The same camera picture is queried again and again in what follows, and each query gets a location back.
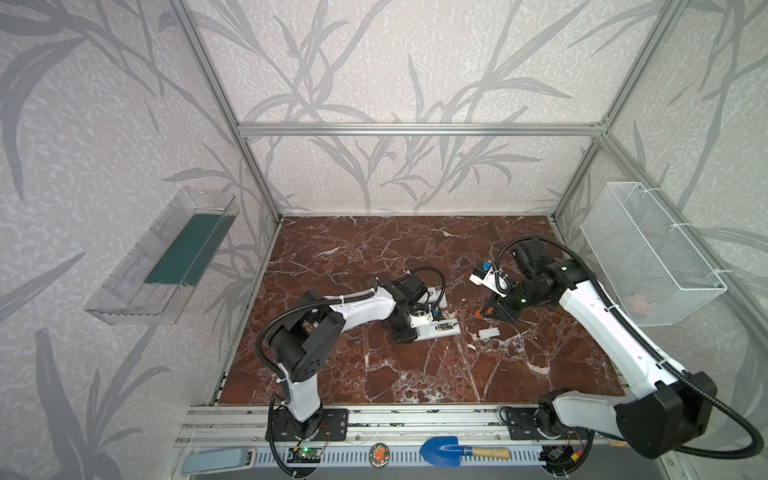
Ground white remote control face up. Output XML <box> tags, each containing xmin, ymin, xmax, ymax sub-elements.
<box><xmin>415</xmin><ymin>319</ymin><xmax>461</xmax><ymax>342</ymax></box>

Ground white remote control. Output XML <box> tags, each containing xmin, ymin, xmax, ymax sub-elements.
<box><xmin>420</xmin><ymin>287</ymin><xmax>447</xmax><ymax>308</ymax></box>

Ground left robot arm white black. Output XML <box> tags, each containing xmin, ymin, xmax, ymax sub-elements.
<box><xmin>255</xmin><ymin>273</ymin><xmax>429</xmax><ymax>440</ymax></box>

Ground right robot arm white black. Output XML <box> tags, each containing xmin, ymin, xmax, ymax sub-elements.
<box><xmin>471</xmin><ymin>237</ymin><xmax>717</xmax><ymax>459</ymax></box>

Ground pink object in basket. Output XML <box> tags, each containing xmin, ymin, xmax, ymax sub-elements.
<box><xmin>623</xmin><ymin>294</ymin><xmax>652</xmax><ymax>316</ymax></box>

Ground round orange badge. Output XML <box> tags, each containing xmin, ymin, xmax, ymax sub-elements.
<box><xmin>369</xmin><ymin>443</ymin><xmax>391</xmax><ymax>469</ymax></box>

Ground small green circuit board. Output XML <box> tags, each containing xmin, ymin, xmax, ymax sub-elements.
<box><xmin>286</xmin><ymin>447</ymin><xmax>324</xmax><ymax>464</ymax></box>

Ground grey blue flat device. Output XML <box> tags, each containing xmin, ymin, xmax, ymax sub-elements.
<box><xmin>181</xmin><ymin>448</ymin><xmax>257</xmax><ymax>476</ymax></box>

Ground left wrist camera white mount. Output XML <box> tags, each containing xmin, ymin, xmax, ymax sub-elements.
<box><xmin>408</xmin><ymin>305</ymin><xmax>445</xmax><ymax>329</ymax></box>

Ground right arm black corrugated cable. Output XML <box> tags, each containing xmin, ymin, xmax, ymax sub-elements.
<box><xmin>494</xmin><ymin>236</ymin><xmax>765</xmax><ymax>460</ymax></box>

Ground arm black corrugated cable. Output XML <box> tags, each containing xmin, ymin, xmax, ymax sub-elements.
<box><xmin>254</xmin><ymin>266</ymin><xmax>448</xmax><ymax>382</ymax></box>
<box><xmin>494</xmin><ymin>236</ymin><xmax>765</xmax><ymax>460</ymax></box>

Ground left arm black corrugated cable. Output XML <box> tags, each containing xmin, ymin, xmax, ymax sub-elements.
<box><xmin>254</xmin><ymin>266</ymin><xmax>448</xmax><ymax>382</ymax></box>

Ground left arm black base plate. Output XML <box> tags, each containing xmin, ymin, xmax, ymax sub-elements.
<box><xmin>266</xmin><ymin>406</ymin><xmax>349</xmax><ymax>442</ymax></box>

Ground white wire mesh basket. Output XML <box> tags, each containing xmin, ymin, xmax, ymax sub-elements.
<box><xmin>581</xmin><ymin>182</ymin><xmax>727</xmax><ymax>327</ymax></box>

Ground blue toy shovel wooden handle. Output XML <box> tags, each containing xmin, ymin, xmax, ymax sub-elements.
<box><xmin>420</xmin><ymin>436</ymin><xmax>512</xmax><ymax>468</ymax></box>

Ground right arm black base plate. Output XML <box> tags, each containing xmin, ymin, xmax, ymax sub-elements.
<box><xmin>499</xmin><ymin>406</ymin><xmax>549</xmax><ymax>441</ymax></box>

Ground right small electronics board wires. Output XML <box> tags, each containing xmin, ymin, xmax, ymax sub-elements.
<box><xmin>539</xmin><ymin>443</ymin><xmax>586</xmax><ymax>469</ymax></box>

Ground aluminium frame rail front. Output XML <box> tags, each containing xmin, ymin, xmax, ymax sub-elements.
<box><xmin>173</xmin><ymin>404</ymin><xmax>586</xmax><ymax>448</ymax></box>

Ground clear plastic wall bin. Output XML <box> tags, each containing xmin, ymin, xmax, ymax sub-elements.
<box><xmin>84</xmin><ymin>187</ymin><xmax>240</xmax><ymax>326</ymax></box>

